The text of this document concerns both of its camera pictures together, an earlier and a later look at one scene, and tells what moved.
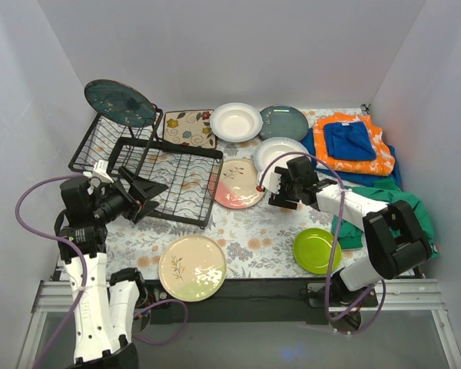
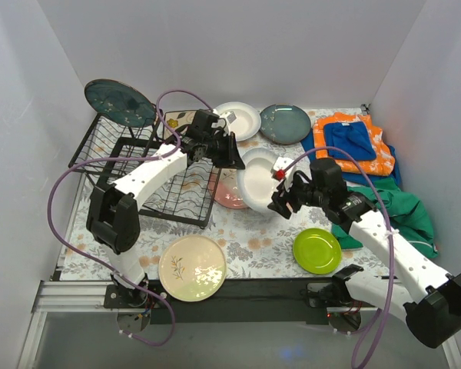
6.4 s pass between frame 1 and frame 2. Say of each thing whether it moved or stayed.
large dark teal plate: stayed
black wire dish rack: stayed
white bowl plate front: moved
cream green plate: stayed
